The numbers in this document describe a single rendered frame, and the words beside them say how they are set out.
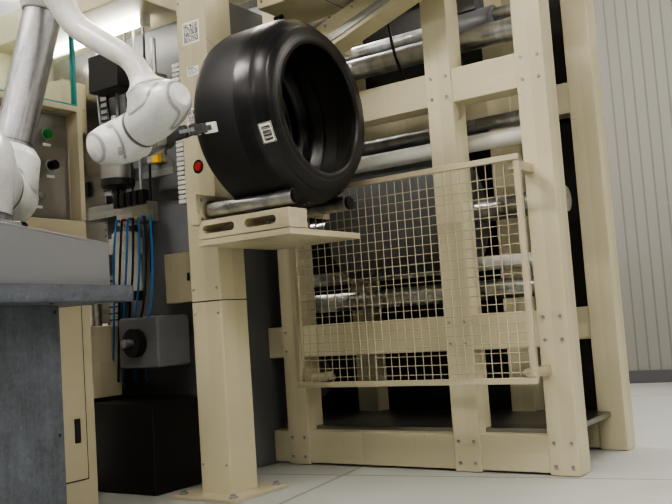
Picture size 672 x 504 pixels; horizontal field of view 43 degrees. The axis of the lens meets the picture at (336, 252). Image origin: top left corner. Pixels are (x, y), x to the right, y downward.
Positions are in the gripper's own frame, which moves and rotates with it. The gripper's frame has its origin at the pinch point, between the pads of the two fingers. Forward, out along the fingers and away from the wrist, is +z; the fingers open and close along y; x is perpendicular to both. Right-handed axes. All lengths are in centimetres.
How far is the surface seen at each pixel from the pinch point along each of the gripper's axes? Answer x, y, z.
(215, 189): 18.2, 25.9, 26.8
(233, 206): 23.9, 11.5, 16.7
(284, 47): -18.5, -12.1, 27.5
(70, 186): 7, 64, 2
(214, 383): 78, 31, 10
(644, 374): 201, -4, 355
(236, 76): -12.9, -3.0, 14.0
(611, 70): 8, -1, 408
